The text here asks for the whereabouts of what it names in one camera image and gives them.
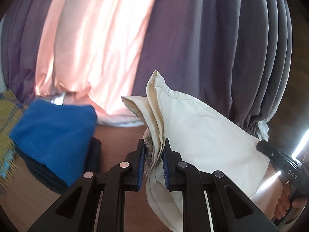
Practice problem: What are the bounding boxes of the cream white pants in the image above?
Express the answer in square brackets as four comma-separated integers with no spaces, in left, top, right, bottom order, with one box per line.
[122,71,269,231]

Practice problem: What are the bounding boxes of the right hand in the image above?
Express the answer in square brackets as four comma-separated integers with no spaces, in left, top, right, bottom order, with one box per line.
[274,182,307,223]

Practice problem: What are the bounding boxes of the white sheer curtain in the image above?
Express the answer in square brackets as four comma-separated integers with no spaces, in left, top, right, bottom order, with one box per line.
[256,120,269,142]

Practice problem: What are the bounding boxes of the blue folded garment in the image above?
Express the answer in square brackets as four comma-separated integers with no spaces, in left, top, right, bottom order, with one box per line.
[9,100,97,187]

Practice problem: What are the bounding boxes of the pink curtain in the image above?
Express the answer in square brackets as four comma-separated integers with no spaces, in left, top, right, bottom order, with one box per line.
[35,0,155,127]

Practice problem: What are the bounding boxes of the grey curtain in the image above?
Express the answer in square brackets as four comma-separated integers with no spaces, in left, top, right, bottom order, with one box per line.
[1,0,292,135]

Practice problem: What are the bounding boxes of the yellow checked blanket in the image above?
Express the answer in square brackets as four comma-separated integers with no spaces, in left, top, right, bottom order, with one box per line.
[0,90,27,198]

